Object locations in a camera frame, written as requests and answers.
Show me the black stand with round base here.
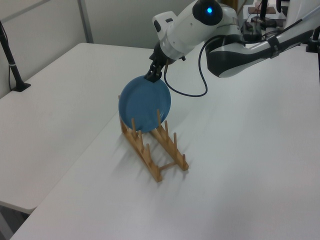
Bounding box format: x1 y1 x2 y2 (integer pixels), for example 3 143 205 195
250 0 278 29

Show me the brown board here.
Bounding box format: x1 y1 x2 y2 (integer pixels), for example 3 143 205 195
248 5 276 15

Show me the wooden plate rack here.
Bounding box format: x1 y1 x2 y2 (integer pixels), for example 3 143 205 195
117 94 190 184

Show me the black pole with table clamp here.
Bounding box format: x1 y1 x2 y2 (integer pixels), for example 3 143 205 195
304 24 320 53

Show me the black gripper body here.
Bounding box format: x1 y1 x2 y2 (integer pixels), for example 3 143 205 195
149 42 176 67

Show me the grey partition post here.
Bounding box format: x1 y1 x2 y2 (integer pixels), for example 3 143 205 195
76 0 95 44

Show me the dark robot arm cable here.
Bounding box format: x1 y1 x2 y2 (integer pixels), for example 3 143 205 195
163 34 278 98

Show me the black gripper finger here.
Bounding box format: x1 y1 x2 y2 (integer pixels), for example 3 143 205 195
153 65 163 83
143 63 158 82

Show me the blue round plate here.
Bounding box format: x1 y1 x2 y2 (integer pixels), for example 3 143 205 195
117 74 173 133

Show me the black camera pole with base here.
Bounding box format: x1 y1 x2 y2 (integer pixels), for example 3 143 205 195
0 20 32 92

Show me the dark small box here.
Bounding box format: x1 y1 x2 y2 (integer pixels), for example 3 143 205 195
243 21 262 42

